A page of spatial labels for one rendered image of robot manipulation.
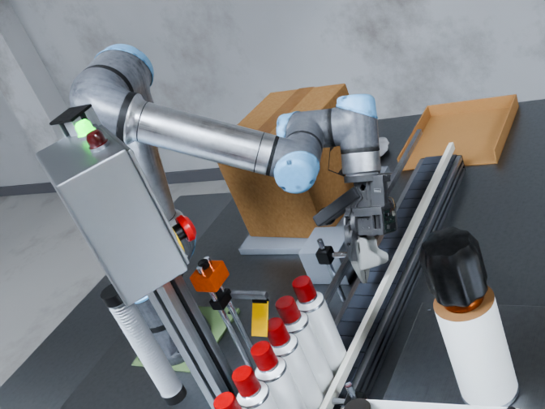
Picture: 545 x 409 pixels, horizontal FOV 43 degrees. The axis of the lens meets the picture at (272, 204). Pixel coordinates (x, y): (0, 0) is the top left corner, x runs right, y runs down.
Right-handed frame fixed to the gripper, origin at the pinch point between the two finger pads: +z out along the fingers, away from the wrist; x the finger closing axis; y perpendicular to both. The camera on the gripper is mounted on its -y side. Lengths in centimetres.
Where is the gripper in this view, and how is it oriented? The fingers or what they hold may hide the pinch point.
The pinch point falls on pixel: (360, 276)
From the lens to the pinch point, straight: 138.5
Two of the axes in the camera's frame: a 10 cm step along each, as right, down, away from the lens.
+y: 8.3, -0.5, -5.5
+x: 5.4, -0.9, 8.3
